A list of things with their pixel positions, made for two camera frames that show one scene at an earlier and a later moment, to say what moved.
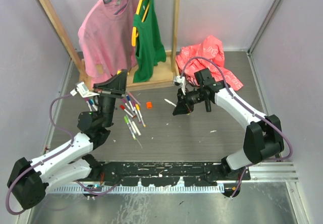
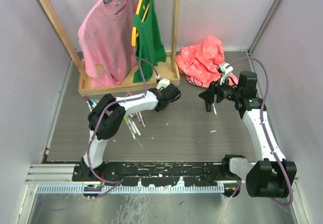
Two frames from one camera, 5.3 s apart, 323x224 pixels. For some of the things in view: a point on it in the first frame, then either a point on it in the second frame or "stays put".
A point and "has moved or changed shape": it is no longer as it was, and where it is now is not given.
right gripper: x=181 y=108 -> x=208 y=96
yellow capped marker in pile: x=138 y=107 stays put
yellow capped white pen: x=170 y=102 has moved or changed shape
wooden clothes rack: x=167 y=73 stays put
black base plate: x=167 y=174 stays put
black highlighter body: x=208 y=105 stays put
